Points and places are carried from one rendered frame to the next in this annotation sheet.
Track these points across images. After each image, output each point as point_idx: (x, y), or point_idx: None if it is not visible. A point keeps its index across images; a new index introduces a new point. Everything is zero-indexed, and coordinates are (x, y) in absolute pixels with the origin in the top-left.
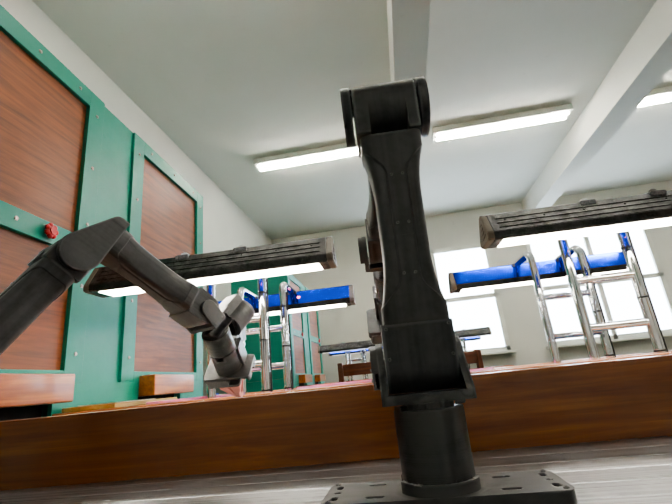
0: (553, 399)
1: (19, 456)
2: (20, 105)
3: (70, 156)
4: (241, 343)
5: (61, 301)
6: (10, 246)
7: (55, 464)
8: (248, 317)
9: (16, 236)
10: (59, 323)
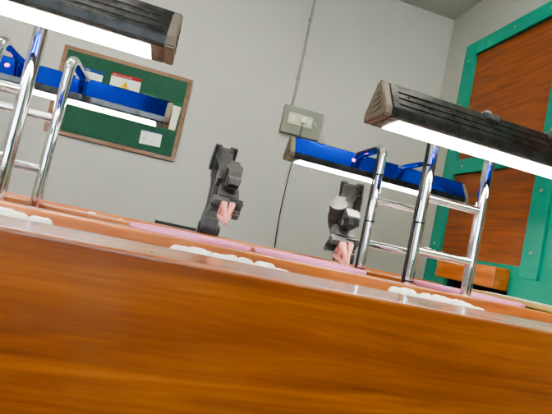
0: None
1: None
2: (504, 80)
3: (545, 77)
4: (333, 227)
5: (527, 209)
6: (492, 180)
7: None
8: (329, 209)
9: (496, 172)
10: (524, 227)
